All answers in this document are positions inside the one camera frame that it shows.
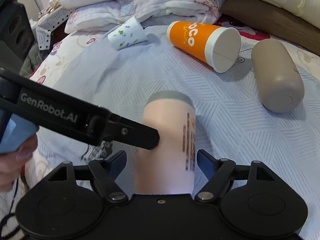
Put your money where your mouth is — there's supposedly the light blue patterned cloth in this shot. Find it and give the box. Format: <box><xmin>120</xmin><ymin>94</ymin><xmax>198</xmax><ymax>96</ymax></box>
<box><xmin>37</xmin><ymin>24</ymin><xmax>320</xmax><ymax>240</ymax></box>

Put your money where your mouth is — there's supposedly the person's hand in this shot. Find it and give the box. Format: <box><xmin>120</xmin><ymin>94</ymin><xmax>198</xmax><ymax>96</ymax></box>
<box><xmin>0</xmin><ymin>134</ymin><xmax>38</xmax><ymax>192</ymax></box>

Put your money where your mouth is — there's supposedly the folded pink white quilt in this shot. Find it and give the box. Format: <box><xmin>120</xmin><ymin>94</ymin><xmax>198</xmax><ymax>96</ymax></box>
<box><xmin>60</xmin><ymin>0</ymin><xmax>226</xmax><ymax>34</ymax></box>

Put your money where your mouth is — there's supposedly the orange paper cup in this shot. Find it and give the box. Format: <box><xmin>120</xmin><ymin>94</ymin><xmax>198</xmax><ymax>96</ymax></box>
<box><xmin>167</xmin><ymin>21</ymin><xmax>241</xmax><ymax>73</ymax></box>

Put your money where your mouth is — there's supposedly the black speaker box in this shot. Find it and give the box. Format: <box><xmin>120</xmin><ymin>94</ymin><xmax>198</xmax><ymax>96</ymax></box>
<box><xmin>0</xmin><ymin>0</ymin><xmax>35</xmax><ymax>74</ymax></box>

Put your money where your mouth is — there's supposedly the taupe tumbler cup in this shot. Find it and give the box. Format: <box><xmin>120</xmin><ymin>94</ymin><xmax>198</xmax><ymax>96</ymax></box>
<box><xmin>251</xmin><ymin>38</ymin><xmax>305</xmax><ymax>113</ymax></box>

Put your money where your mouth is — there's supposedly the small white patterned paper cup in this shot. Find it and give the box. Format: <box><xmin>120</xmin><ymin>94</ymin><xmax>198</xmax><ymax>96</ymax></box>
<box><xmin>107</xmin><ymin>16</ymin><xmax>147</xmax><ymax>50</ymax></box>

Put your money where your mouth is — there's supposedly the brown pillow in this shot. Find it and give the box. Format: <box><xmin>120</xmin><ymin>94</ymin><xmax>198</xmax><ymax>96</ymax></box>
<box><xmin>221</xmin><ymin>0</ymin><xmax>319</xmax><ymax>55</ymax></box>

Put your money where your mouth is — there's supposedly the cartoon bear bedspread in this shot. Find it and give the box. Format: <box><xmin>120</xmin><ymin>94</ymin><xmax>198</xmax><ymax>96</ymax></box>
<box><xmin>0</xmin><ymin>15</ymin><xmax>320</xmax><ymax>240</ymax></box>

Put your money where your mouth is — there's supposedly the pink tumbler cup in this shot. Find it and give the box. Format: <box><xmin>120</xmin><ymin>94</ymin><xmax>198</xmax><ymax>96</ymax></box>
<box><xmin>135</xmin><ymin>90</ymin><xmax>196</xmax><ymax>194</ymax></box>

